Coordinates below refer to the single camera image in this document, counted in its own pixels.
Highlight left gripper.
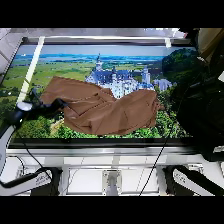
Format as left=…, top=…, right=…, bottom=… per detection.
left=44, top=97, right=69, bottom=115

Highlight black cable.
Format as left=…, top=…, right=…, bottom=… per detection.
left=20, top=141, right=53, bottom=179
left=137, top=99, right=183, bottom=197

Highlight brown pants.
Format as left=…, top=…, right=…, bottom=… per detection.
left=39, top=75, right=165, bottom=137

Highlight silver frame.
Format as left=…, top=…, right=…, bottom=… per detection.
left=0, top=28, right=224, bottom=197

